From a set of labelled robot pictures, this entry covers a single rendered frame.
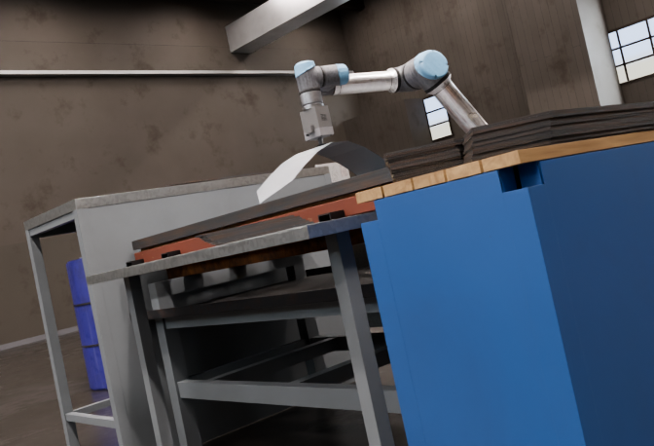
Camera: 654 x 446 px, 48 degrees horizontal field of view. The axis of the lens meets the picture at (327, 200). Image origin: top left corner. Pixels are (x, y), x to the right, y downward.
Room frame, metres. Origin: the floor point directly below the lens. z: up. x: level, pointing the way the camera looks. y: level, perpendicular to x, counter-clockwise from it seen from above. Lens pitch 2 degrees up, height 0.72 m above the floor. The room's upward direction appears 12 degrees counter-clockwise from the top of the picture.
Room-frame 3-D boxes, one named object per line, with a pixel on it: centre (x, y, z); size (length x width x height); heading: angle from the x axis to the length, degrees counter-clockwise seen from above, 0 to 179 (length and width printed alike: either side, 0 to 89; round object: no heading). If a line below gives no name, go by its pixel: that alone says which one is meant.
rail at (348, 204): (2.31, 0.24, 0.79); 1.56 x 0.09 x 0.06; 41
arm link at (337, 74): (2.60, -0.10, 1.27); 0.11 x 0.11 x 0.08; 25
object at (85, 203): (3.42, 0.64, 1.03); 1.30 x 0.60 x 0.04; 131
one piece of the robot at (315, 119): (2.54, -0.01, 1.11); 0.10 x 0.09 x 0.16; 133
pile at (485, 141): (1.59, -0.49, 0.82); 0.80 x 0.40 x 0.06; 131
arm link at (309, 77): (2.55, -0.02, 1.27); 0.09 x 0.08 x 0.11; 115
